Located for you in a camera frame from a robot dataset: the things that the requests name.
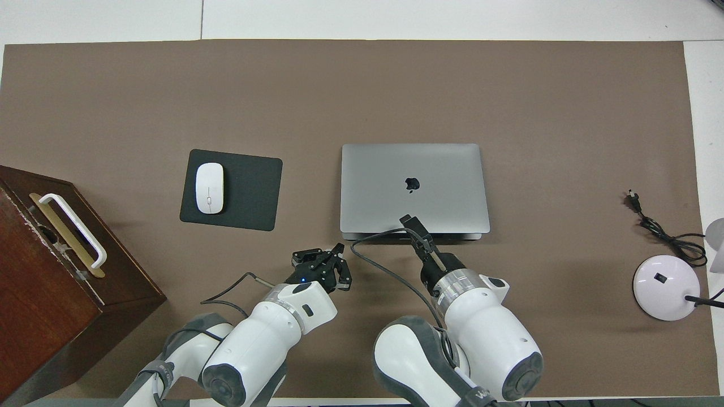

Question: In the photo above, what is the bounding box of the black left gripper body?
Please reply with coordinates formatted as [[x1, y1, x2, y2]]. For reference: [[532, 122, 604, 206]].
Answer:
[[286, 260, 340, 292]]

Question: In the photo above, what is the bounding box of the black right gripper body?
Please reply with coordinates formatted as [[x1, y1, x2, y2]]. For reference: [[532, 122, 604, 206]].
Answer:
[[421, 253, 467, 295]]

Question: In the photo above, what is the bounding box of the silver apple laptop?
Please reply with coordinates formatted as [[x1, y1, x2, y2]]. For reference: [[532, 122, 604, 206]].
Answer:
[[339, 143, 491, 242]]

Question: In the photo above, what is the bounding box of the black mouse pad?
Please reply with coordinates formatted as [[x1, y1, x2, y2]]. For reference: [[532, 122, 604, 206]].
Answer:
[[179, 149, 283, 232]]

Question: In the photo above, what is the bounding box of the white computer mouse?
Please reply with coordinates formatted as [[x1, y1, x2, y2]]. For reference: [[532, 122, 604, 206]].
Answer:
[[195, 162, 225, 215]]

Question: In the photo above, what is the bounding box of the brown table mat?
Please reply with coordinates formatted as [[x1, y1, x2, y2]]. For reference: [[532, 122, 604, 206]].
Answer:
[[0, 40, 720, 399]]

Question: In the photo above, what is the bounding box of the white desk lamp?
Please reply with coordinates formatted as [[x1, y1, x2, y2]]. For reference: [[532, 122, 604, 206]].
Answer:
[[632, 218, 724, 322]]

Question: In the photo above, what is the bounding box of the dark brown wooden box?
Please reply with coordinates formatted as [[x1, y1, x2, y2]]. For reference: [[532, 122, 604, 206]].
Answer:
[[0, 165, 167, 405]]

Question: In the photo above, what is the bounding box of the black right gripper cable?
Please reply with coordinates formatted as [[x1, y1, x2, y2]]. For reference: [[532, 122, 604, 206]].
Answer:
[[350, 226, 459, 368]]

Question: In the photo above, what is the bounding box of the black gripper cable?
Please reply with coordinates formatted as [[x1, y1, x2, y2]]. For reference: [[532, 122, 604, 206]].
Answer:
[[350, 226, 459, 368], [152, 272, 276, 407]]

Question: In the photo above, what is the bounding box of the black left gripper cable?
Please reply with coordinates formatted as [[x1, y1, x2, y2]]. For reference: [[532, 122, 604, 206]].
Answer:
[[152, 272, 276, 407]]

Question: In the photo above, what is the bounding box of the black lamp power cable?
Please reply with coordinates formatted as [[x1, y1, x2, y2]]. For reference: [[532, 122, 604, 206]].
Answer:
[[625, 189, 709, 268]]

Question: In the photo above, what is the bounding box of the white box handle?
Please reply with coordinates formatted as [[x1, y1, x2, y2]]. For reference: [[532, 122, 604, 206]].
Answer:
[[38, 193, 107, 269]]

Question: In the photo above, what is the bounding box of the brass handle plate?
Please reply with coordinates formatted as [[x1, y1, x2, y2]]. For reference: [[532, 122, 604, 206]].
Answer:
[[29, 193, 106, 279]]

